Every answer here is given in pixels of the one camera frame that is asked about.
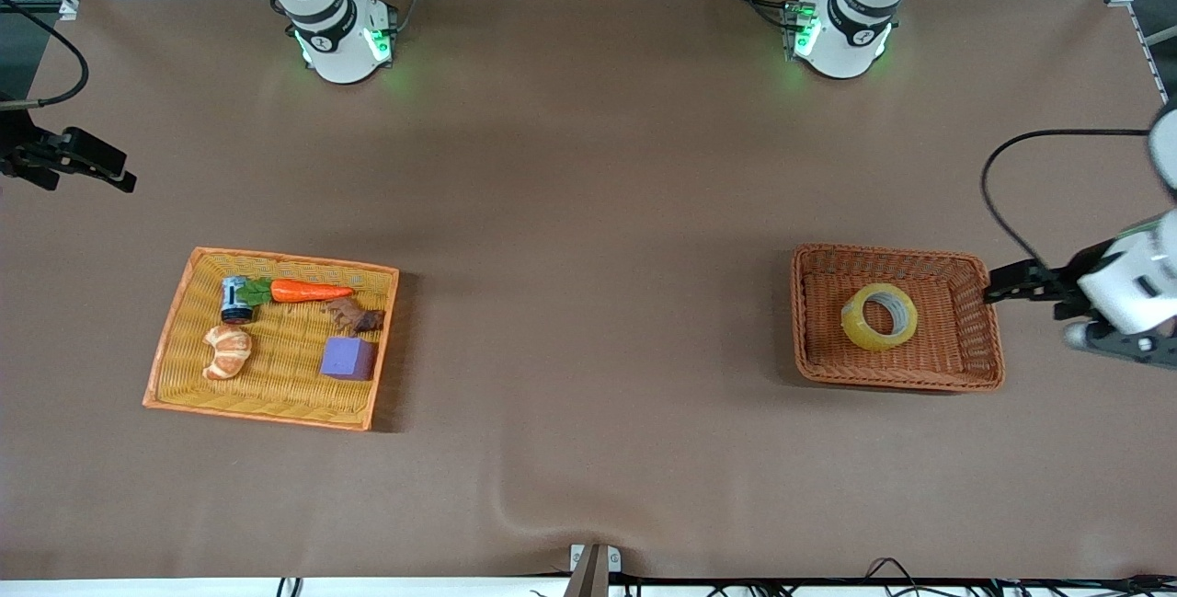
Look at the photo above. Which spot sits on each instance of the small blue black can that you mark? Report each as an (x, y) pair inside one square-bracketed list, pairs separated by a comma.
[(235, 300)]

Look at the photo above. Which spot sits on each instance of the toy croissant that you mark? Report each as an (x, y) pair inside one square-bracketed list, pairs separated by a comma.
[(227, 350)]

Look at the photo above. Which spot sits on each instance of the yellow orange wicker tray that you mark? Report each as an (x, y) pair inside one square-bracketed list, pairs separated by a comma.
[(276, 406)]

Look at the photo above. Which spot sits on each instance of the brown toy figure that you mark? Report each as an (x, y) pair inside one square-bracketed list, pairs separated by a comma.
[(354, 315)]

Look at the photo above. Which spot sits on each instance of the yellow clear tape roll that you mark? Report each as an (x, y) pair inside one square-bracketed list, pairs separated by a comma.
[(864, 330)]

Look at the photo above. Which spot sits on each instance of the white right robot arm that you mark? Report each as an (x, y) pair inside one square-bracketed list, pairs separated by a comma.
[(322, 17)]

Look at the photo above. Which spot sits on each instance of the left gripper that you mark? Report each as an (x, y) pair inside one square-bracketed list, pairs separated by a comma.
[(1060, 281)]

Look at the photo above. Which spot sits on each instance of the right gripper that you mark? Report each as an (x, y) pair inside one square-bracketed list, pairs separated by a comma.
[(20, 153)]

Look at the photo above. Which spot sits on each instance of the metal table edge bracket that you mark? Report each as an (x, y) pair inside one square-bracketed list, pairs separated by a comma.
[(595, 569)]

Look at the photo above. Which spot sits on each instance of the purple cube block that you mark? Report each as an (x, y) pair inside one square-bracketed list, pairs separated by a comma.
[(349, 360)]

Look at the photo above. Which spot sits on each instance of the orange toy carrot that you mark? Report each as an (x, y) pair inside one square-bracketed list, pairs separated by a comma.
[(308, 291)]

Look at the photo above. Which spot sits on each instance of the brown wicker basket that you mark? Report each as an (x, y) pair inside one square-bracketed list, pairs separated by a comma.
[(938, 367)]

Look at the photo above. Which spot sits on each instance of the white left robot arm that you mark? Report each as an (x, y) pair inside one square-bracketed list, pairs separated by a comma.
[(851, 27)]

